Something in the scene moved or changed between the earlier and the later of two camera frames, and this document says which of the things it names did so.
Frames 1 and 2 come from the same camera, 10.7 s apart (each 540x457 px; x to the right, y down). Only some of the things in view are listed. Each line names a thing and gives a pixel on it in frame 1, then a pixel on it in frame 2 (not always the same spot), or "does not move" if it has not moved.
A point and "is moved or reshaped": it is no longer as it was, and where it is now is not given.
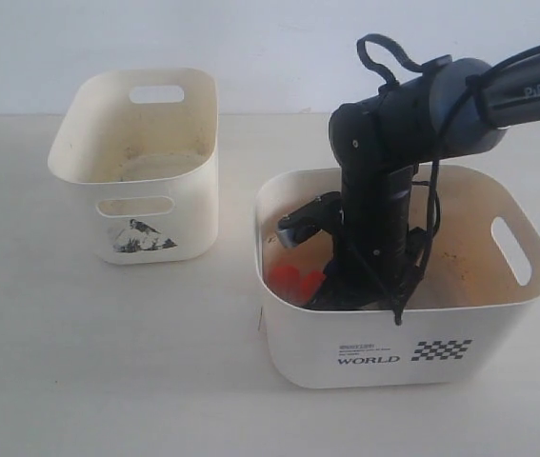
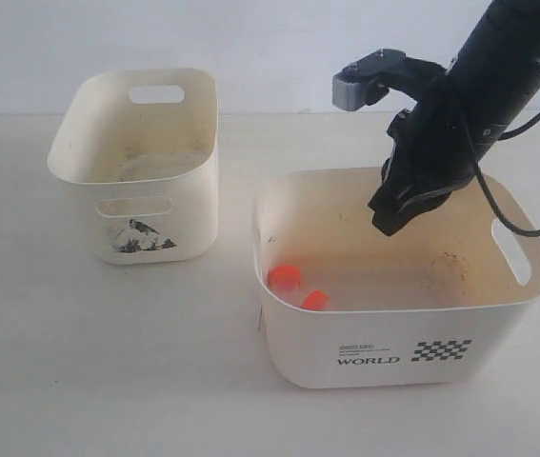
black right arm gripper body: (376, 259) to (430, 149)
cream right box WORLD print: (479, 312) does not move
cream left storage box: (147, 142) does not move
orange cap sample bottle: (311, 283) is moved or reshaped
